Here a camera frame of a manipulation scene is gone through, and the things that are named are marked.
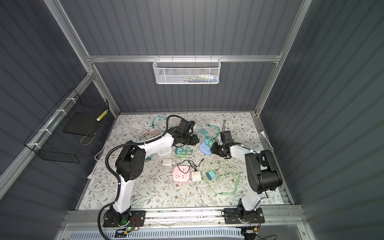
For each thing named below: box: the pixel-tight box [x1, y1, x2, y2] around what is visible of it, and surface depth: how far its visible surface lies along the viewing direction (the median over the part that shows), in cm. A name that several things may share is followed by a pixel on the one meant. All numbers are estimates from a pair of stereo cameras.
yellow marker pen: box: [96, 109, 109, 122], surface depth 83 cm
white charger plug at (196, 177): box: [191, 171, 202, 184], surface depth 86 cm
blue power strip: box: [199, 142, 213, 156], surface depth 98 cm
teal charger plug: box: [206, 170, 216, 181], surface depth 88 cm
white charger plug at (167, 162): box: [162, 158, 173, 166], surface depth 93 cm
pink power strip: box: [172, 165, 190, 183], surface depth 87 cm
